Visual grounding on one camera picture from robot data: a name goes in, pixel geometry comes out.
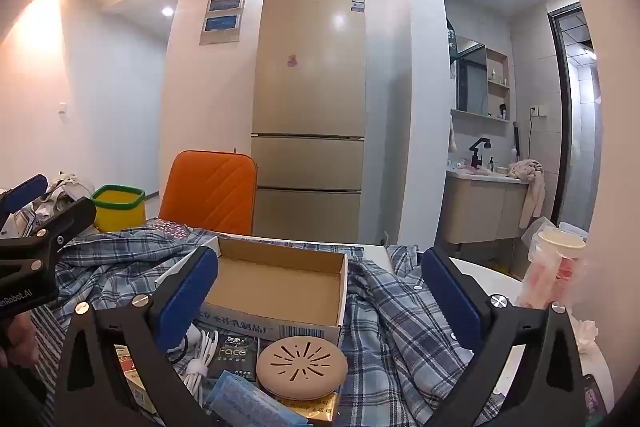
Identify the round beige vented disc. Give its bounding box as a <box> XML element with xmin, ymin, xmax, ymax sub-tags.
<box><xmin>256</xmin><ymin>336</ymin><xmax>348</xmax><ymax>399</ymax></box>

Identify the dark hanging cloth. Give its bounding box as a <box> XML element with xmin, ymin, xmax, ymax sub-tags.
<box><xmin>446</xmin><ymin>19</ymin><xmax>458</xmax><ymax>80</ymax></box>

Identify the blue-green packet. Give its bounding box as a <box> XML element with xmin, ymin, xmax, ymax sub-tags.
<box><xmin>202</xmin><ymin>374</ymin><xmax>308</xmax><ymax>427</ymax></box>

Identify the beige wall niche shelf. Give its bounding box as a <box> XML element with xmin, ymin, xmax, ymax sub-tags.
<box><xmin>486</xmin><ymin>48</ymin><xmax>511</xmax><ymax>118</ymax></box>

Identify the pink towel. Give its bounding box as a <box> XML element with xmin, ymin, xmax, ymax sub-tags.
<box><xmin>509</xmin><ymin>159</ymin><xmax>546</xmax><ymax>230</ymax></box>

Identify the black tissue packet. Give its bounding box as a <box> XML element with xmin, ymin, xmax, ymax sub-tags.
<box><xmin>207</xmin><ymin>331</ymin><xmax>261</xmax><ymax>383</ymax></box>

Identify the white cable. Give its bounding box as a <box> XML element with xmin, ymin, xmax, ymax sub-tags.
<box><xmin>177</xmin><ymin>324</ymin><xmax>221</xmax><ymax>408</ymax></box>

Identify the gold cigarette pack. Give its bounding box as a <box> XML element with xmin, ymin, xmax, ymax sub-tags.
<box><xmin>280</xmin><ymin>397</ymin><xmax>343</xmax><ymax>427</ymax></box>

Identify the blue plaid shirt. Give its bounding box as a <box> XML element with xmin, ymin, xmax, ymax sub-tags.
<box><xmin>30</xmin><ymin>227</ymin><xmax>506</xmax><ymax>427</ymax></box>

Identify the plastic snack bag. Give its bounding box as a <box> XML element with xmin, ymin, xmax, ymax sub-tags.
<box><xmin>517</xmin><ymin>217</ymin><xmax>591</xmax><ymax>310</ymax></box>

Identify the dark patterned packet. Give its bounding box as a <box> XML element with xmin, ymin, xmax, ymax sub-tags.
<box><xmin>582</xmin><ymin>374</ymin><xmax>608</xmax><ymax>418</ymax></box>

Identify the red cigarette pack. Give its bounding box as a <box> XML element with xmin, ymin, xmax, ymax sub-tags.
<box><xmin>112</xmin><ymin>344</ymin><xmax>151</xmax><ymax>408</ymax></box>

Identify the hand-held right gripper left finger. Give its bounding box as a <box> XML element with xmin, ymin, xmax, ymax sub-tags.
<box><xmin>52</xmin><ymin>246</ymin><xmax>221</xmax><ymax>427</ymax></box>

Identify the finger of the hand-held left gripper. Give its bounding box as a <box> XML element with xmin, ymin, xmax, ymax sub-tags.
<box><xmin>0</xmin><ymin>173</ymin><xmax>49</xmax><ymax>228</ymax></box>
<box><xmin>0</xmin><ymin>196</ymin><xmax>97</xmax><ymax>280</ymax></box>

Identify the orange padded chair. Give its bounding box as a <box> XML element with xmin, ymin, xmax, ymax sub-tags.
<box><xmin>158</xmin><ymin>150</ymin><xmax>258</xmax><ymax>238</ymax></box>

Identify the black door frame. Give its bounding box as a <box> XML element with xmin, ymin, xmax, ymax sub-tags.
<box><xmin>546</xmin><ymin>1</ymin><xmax>586</xmax><ymax>228</ymax></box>

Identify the beige refrigerator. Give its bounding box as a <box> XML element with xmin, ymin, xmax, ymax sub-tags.
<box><xmin>250</xmin><ymin>0</ymin><xmax>367</xmax><ymax>244</ymax></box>

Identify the beige vanity cabinet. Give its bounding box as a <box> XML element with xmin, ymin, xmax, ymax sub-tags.
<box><xmin>442</xmin><ymin>169</ymin><xmax>530</xmax><ymax>245</ymax></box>

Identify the bathroom mirror cabinet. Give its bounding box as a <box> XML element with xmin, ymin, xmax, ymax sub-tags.
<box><xmin>452</xmin><ymin>34</ymin><xmax>488</xmax><ymax>115</ymax></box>

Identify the black faucet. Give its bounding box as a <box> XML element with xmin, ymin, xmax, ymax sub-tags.
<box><xmin>469</xmin><ymin>138</ymin><xmax>492</xmax><ymax>170</ymax></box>

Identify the cardboard box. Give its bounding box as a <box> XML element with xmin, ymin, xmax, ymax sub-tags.
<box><xmin>192</xmin><ymin>236</ymin><xmax>349</xmax><ymax>343</ymax></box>

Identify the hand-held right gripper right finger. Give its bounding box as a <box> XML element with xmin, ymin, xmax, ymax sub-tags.
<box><xmin>420</xmin><ymin>248</ymin><xmax>586</xmax><ymax>427</ymax></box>

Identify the yellow bin with green rim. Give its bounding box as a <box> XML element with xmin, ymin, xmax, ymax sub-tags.
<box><xmin>91</xmin><ymin>185</ymin><xmax>146</xmax><ymax>234</ymax></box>

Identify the crumpled white tissue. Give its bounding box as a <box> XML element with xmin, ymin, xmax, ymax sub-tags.
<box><xmin>570</xmin><ymin>314</ymin><xmax>601</xmax><ymax>353</ymax></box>

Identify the person's left hand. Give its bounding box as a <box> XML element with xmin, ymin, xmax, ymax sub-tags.
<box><xmin>0</xmin><ymin>311</ymin><xmax>39</xmax><ymax>370</ymax></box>

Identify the grey striped cloth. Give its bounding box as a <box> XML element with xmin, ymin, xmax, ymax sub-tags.
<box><xmin>30</xmin><ymin>307</ymin><xmax>71</xmax><ymax>408</ymax></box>

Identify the grey electrical wall panel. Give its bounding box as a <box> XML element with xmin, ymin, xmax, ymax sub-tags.
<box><xmin>199</xmin><ymin>0</ymin><xmax>248</xmax><ymax>46</ymax></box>

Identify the pink sequined fabric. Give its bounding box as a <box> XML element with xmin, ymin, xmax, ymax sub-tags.
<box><xmin>142</xmin><ymin>217</ymin><xmax>201</xmax><ymax>240</ymax></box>

